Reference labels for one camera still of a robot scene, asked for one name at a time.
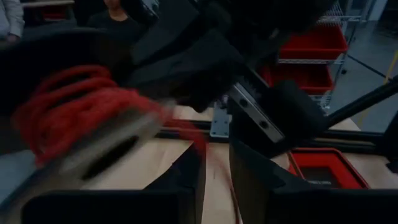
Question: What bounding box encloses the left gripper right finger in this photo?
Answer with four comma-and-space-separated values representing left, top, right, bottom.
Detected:
229, 139, 312, 191

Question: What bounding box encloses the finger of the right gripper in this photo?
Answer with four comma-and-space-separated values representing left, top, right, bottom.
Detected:
132, 0, 200, 65
127, 29, 246, 113

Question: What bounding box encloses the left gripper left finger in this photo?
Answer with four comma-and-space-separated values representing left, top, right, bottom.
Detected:
146, 146, 206, 191

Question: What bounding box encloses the black wire spool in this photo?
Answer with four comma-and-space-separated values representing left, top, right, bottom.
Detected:
0, 27, 175, 187

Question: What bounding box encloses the red wire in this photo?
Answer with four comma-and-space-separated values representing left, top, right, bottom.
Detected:
12, 64, 243, 224

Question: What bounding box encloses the person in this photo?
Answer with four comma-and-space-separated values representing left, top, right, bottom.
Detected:
0, 0, 25, 44
86, 0, 142, 40

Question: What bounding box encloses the red tray with dark base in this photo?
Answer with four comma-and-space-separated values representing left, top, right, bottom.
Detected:
287, 147, 371, 190

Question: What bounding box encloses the metal wire shelf rack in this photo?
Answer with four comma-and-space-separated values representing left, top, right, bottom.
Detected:
278, 0, 364, 116

